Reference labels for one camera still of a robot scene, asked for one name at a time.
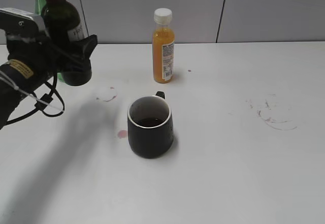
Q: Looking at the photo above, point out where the dark red wine bottle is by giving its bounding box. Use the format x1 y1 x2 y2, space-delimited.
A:
41 0 91 86

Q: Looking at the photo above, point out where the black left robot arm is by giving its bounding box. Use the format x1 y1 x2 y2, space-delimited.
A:
1 34 98 127

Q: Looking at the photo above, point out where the black mug white interior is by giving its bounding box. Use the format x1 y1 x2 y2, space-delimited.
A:
127 91 174 159

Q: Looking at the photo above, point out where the orange juice bottle white cap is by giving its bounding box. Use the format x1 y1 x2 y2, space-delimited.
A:
152 8 175 83

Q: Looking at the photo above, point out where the white zip tie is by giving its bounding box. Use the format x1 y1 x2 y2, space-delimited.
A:
0 71 64 112

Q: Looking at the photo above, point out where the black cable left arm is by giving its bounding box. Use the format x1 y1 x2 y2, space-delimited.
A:
5 53 66 126

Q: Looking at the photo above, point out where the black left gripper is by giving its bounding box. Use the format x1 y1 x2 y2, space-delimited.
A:
6 35 98 87

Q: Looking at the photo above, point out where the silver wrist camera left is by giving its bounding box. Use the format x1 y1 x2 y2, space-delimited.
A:
1 8 50 43

